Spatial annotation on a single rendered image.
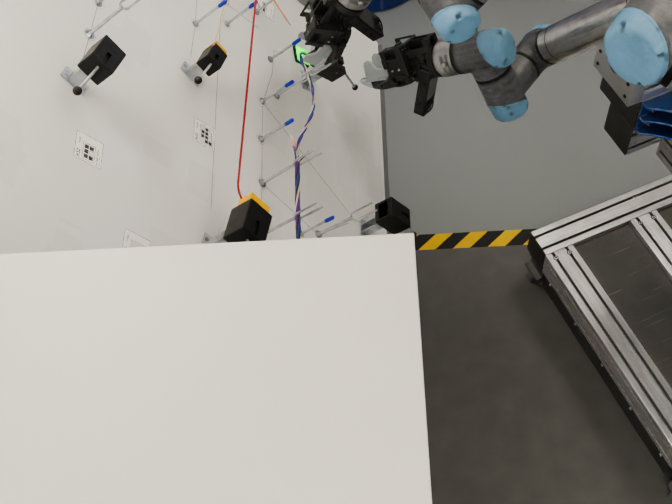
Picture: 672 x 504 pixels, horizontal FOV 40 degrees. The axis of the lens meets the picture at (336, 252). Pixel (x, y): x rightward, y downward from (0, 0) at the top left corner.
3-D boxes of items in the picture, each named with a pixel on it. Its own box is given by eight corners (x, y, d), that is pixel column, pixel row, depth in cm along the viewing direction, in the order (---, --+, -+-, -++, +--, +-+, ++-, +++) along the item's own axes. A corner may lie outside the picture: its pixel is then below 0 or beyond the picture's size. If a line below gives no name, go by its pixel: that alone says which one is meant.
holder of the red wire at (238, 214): (186, 282, 144) (233, 258, 138) (206, 222, 153) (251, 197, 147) (209, 300, 147) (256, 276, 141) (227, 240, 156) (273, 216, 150)
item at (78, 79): (39, 100, 135) (75, 72, 130) (70, 61, 143) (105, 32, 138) (63, 122, 137) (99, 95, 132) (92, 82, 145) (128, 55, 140)
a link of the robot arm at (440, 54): (473, 64, 185) (455, 82, 180) (454, 67, 188) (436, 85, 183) (461, 29, 182) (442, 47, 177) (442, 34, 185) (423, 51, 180)
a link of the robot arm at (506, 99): (546, 90, 186) (527, 46, 180) (517, 126, 182) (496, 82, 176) (516, 90, 192) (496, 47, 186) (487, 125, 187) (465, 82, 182)
